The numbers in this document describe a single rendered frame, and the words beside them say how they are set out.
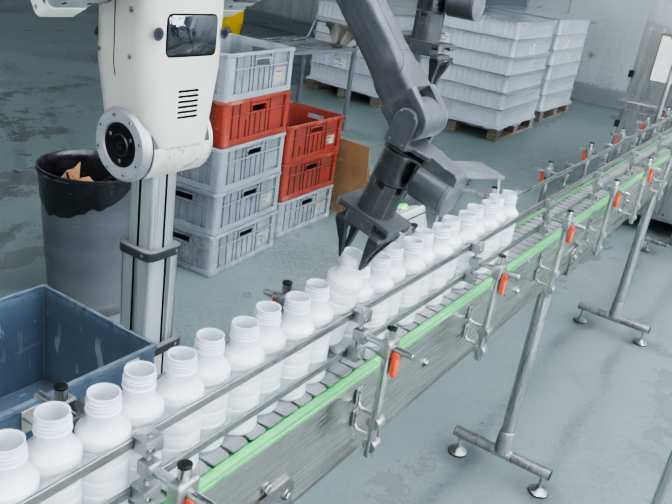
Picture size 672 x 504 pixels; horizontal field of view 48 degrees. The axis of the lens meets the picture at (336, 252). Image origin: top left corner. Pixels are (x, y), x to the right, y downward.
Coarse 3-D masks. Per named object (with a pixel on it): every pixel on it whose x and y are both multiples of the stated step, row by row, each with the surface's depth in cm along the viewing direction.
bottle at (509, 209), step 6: (504, 192) 174; (510, 192) 177; (516, 192) 176; (510, 198) 174; (516, 198) 175; (504, 204) 175; (510, 204) 174; (504, 210) 175; (510, 210) 175; (516, 210) 176; (510, 216) 174; (516, 216) 175; (510, 228) 176; (504, 234) 176; (510, 234) 177; (504, 240) 177; (510, 240) 178; (498, 246) 177; (504, 246) 177
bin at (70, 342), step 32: (32, 288) 145; (0, 320) 141; (32, 320) 147; (64, 320) 146; (96, 320) 140; (0, 352) 143; (32, 352) 150; (64, 352) 148; (96, 352) 142; (128, 352) 137; (0, 384) 146; (32, 384) 153; (0, 416) 109; (32, 416) 113
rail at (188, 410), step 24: (648, 144) 284; (600, 168) 262; (480, 240) 158; (408, 312) 138; (312, 336) 110; (336, 360) 119; (240, 384) 98; (192, 408) 90; (264, 408) 105; (216, 432) 97; (192, 456) 94; (72, 480) 77
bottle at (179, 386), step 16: (176, 352) 92; (192, 352) 92; (176, 368) 89; (192, 368) 90; (160, 384) 91; (176, 384) 90; (192, 384) 91; (176, 400) 90; (192, 400) 90; (192, 416) 92; (176, 432) 91; (192, 432) 93; (176, 448) 92
